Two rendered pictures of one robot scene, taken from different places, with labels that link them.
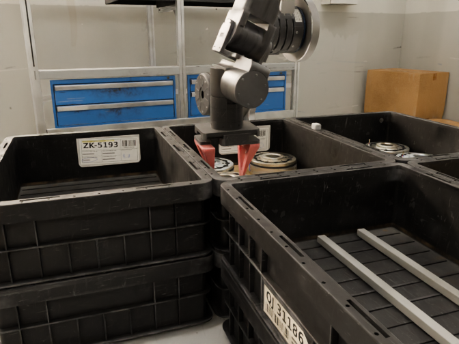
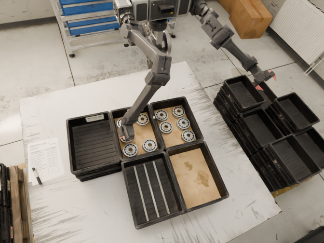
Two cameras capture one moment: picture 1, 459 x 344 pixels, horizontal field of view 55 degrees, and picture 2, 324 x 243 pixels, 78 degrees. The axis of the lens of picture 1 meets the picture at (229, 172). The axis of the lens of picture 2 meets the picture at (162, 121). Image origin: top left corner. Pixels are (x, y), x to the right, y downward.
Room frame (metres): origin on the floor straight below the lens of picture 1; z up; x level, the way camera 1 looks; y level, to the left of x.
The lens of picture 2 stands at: (0.14, -0.13, 2.17)
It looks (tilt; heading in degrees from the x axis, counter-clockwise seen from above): 59 degrees down; 352
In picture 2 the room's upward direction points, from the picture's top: 12 degrees clockwise
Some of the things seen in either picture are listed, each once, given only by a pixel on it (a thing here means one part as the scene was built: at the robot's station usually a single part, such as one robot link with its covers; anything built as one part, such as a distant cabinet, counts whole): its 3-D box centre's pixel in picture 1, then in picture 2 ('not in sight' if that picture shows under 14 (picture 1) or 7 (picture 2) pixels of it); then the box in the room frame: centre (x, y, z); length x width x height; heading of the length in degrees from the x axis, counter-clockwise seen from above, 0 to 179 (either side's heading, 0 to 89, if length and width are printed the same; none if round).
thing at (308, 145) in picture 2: not in sight; (304, 153); (0.98, -1.85, 0.31); 0.40 x 0.30 x 0.34; 25
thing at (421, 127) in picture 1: (391, 159); (174, 124); (0.89, -0.34, 0.87); 0.40 x 0.30 x 0.11; 19
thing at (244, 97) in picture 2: not in sight; (236, 102); (1.54, -1.15, 0.37); 0.40 x 0.30 x 0.45; 25
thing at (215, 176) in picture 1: (260, 147); (136, 130); (0.79, -0.06, 0.92); 0.40 x 0.30 x 0.02; 19
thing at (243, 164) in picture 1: (235, 153); not in sight; (0.77, -0.01, 0.91); 0.07 x 0.07 x 0.09; 19
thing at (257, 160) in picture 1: (272, 158); (142, 119); (0.92, -0.09, 0.86); 0.10 x 0.10 x 0.01
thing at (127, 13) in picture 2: not in sight; (127, 19); (1.24, 0.03, 1.45); 0.09 x 0.08 x 0.12; 115
